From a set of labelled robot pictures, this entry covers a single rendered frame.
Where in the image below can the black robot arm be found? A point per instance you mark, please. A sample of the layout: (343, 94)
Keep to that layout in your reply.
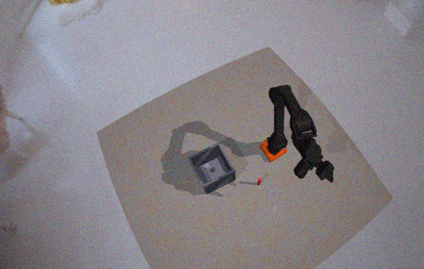
(300, 121)

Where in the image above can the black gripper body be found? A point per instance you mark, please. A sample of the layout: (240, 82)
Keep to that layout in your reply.
(324, 169)

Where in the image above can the white square plate with hole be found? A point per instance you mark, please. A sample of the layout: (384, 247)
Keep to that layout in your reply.
(212, 170)

